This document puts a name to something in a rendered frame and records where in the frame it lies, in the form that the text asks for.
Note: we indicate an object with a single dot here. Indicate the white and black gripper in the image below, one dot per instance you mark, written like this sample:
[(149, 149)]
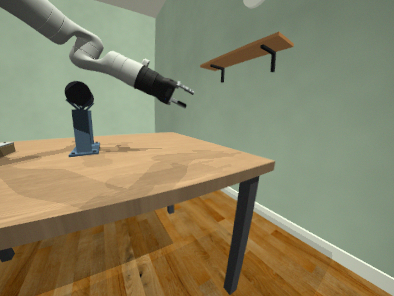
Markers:
[(150, 82)]

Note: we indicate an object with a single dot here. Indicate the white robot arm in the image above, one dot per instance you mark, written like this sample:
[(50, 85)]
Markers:
[(45, 18)]

